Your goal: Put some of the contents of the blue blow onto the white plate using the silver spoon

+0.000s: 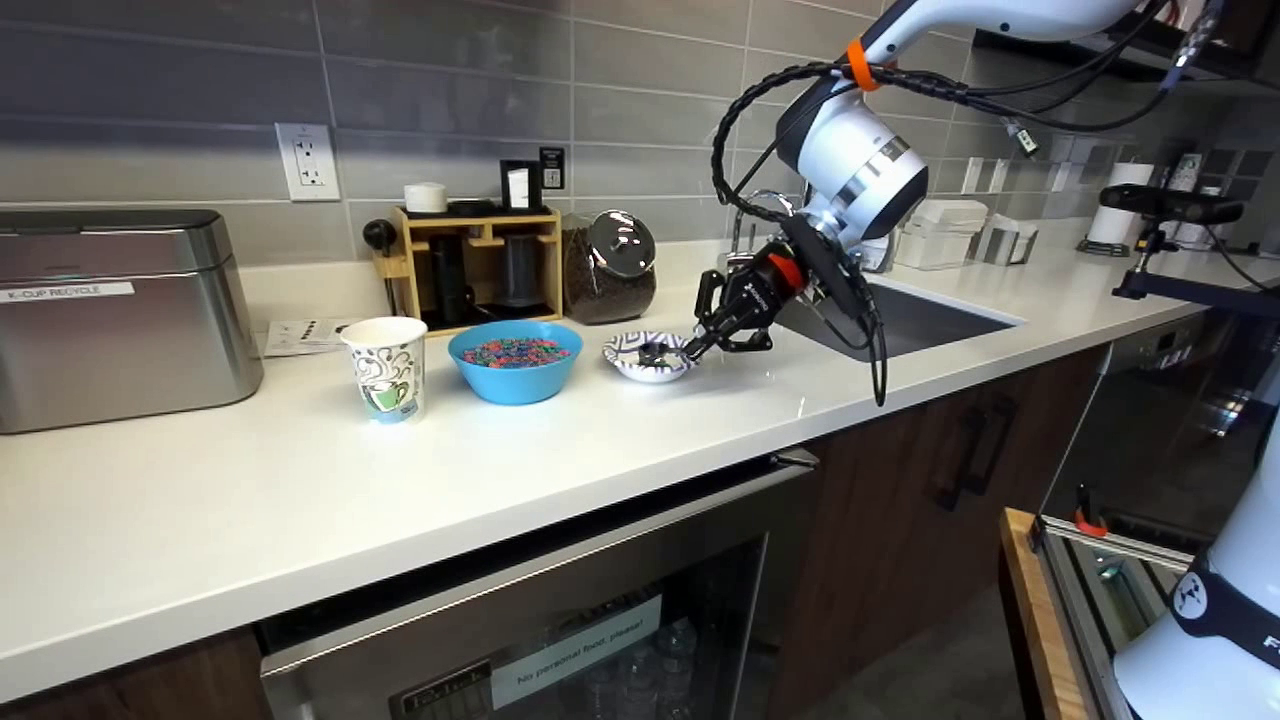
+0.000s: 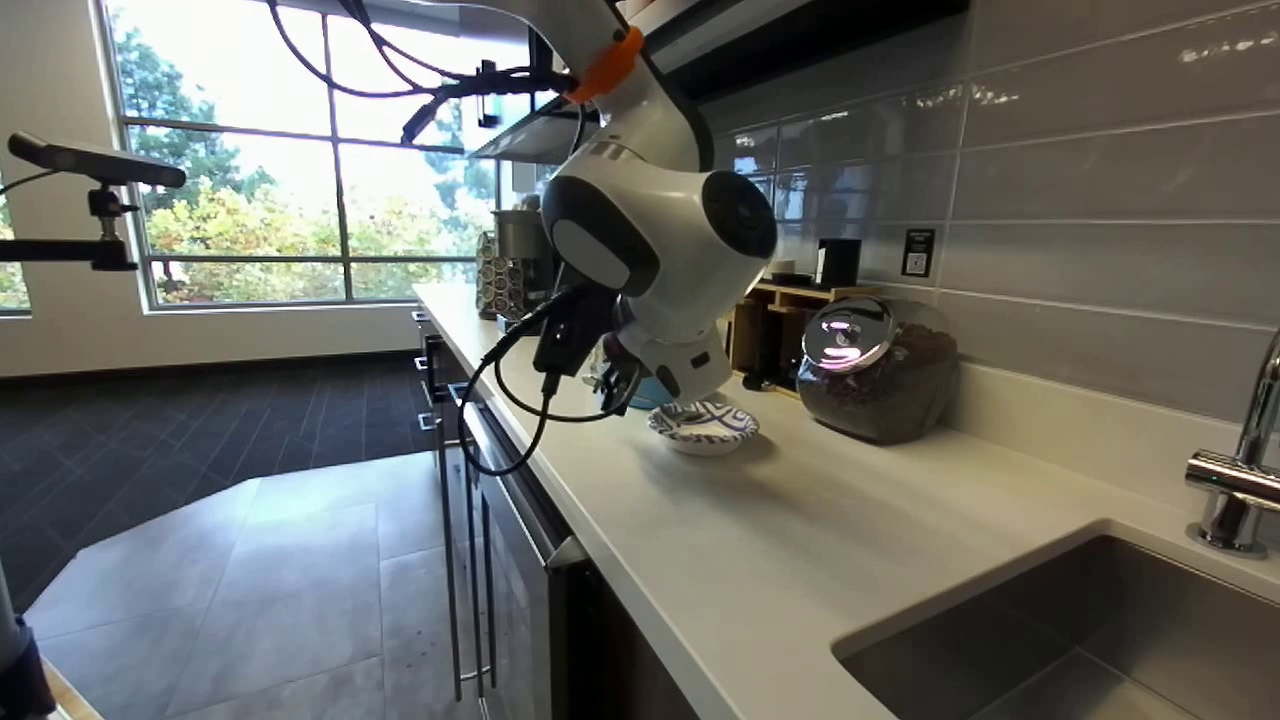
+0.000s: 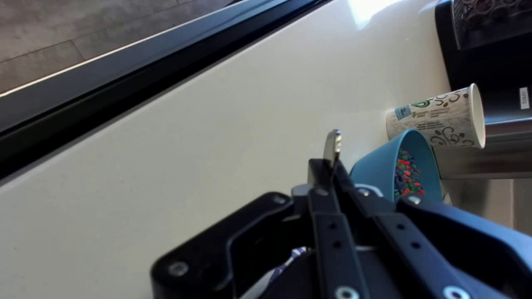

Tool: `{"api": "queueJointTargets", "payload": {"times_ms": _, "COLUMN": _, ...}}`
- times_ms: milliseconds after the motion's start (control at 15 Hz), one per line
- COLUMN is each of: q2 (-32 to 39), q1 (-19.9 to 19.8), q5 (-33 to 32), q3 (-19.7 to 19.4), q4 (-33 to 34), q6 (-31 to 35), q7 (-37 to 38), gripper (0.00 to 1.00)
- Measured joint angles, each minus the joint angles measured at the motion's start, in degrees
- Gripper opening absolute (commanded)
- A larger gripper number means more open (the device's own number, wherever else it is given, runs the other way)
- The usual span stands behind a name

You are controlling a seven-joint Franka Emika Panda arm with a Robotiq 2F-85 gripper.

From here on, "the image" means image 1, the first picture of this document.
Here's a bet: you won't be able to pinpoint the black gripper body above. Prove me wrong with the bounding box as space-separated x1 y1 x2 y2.
739 244 822 333

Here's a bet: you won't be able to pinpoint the white plate with blue pattern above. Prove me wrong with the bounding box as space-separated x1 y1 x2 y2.
596 325 706 387

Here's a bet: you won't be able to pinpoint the glass jar with silver lid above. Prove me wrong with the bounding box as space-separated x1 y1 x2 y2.
563 208 664 326

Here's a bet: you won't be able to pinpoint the stainless steel sink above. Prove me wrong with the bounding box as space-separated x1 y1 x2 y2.
773 279 1022 369

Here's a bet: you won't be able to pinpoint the white dish rack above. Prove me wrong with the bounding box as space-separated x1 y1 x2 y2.
905 195 1045 273

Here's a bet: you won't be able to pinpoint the blue plastic bowl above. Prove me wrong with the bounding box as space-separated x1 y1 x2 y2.
443 317 588 408

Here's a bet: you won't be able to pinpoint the wooden countertop rack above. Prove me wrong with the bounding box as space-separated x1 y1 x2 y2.
384 202 567 326

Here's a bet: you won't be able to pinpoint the brown cabinet doors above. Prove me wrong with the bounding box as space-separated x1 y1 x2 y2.
775 339 1113 720

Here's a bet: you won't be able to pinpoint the small white cup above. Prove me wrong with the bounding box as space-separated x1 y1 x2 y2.
401 177 452 219

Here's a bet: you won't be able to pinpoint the paper towel roll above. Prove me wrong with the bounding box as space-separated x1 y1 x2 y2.
1083 158 1162 251

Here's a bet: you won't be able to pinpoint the printed paper cup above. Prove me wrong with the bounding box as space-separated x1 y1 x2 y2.
337 311 432 427

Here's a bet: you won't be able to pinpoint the undercounter glass door cooler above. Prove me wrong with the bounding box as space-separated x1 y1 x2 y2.
254 451 830 720

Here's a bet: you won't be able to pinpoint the wooden robot cart top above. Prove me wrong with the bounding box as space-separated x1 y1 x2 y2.
996 504 1113 720

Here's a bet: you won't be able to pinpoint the white paper cards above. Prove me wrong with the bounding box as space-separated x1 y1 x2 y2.
259 311 357 362

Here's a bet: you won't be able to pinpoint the stainless steel bread box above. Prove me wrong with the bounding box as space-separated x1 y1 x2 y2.
0 202 267 440

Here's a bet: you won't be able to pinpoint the small black picture frame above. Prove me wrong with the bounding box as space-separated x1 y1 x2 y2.
497 152 545 214

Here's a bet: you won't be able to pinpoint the orange cable tie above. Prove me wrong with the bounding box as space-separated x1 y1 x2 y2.
839 35 888 97

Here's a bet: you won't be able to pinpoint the long silver door handle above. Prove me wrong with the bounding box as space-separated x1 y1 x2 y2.
255 449 824 680

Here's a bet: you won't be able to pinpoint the black camera on stand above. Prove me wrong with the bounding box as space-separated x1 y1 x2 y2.
1096 181 1280 321

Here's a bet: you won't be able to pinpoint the aluminium profile frame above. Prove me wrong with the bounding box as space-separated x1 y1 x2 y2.
1036 509 1207 720

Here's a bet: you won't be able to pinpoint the white wall power outlet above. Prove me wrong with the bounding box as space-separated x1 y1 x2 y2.
271 120 344 208

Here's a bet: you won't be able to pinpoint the dark upper wall cabinet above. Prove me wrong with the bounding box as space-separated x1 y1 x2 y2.
972 0 1280 101

